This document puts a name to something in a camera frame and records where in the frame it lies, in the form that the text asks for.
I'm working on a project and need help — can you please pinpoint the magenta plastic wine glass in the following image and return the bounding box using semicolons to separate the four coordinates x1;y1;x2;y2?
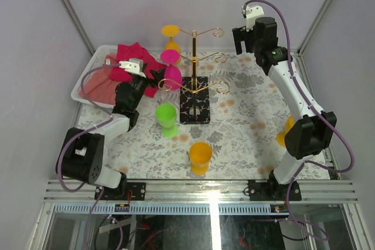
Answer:
161;49;182;91

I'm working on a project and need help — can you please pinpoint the orange plastic wine glass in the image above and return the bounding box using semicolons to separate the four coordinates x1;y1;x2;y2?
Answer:
161;25;181;65

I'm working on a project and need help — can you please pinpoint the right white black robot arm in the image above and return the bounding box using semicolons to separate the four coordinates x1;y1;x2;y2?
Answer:
232;16;337;201

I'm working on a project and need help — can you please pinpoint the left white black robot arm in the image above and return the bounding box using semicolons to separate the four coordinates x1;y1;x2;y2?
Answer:
56;67;166;200

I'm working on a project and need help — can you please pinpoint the green wine glass centre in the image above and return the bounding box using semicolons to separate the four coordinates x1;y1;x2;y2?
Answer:
155;103;179;138

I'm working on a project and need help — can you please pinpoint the gold wine glass rack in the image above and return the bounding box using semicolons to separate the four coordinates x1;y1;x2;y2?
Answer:
159;28;230;125

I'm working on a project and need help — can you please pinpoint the orange wine glass right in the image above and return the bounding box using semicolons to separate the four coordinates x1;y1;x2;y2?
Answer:
276;115;295;147

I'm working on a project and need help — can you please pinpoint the orange wine glass front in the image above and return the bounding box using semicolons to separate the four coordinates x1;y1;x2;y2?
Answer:
189;142;212;175

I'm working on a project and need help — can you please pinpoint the magenta cloth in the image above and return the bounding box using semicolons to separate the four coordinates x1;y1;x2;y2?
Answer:
109;43;166;103

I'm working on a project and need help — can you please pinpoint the pink cloth in basket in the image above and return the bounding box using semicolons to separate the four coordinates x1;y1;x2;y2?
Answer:
84;67;119;105

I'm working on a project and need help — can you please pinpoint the white plastic basket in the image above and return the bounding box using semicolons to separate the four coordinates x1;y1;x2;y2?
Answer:
71;45;117;108

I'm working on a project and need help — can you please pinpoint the floral table mat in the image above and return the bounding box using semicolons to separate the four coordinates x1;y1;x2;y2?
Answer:
63;51;333;180

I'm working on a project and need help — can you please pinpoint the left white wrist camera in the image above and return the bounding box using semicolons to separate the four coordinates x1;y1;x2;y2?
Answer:
119;58;146;77

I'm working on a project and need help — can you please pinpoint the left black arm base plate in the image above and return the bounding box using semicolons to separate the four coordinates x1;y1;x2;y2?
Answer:
100;180;146;202

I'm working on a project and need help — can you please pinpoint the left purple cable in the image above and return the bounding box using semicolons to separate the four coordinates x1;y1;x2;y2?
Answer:
56;63;124;250

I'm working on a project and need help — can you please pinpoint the purple cable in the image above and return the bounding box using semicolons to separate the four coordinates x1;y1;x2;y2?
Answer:
244;0;356;244
56;63;124;250

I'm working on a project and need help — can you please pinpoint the aluminium mounting rail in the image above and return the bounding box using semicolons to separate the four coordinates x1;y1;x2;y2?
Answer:
43;179;359;204

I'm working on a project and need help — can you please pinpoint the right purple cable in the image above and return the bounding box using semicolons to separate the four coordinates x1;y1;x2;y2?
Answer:
244;0;356;244

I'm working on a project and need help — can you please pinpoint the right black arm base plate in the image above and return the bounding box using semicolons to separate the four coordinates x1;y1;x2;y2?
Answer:
248;180;302;201

